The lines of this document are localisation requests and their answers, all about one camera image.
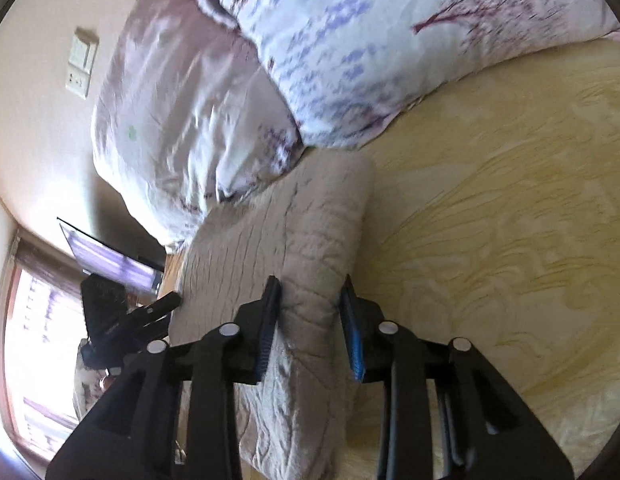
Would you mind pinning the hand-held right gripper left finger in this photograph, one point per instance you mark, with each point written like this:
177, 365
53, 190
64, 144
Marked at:
270, 330

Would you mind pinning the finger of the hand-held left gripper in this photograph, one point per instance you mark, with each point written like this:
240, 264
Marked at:
155, 327
160, 305

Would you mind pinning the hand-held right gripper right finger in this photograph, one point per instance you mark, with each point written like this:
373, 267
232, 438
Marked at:
352, 340

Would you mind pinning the black flat screen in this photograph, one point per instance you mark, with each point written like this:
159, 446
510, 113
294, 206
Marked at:
110, 260

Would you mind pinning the window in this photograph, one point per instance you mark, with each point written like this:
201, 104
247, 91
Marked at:
35, 360

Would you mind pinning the yellow patterned bed sheet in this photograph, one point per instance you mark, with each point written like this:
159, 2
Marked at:
489, 210

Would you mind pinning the pink floral pillow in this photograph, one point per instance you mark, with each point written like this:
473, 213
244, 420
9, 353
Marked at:
180, 110

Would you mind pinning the blue white tree print pillow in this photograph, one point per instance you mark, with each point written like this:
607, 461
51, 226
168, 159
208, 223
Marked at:
370, 35

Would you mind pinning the white wall switch panel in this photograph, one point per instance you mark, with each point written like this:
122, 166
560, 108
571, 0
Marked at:
81, 62

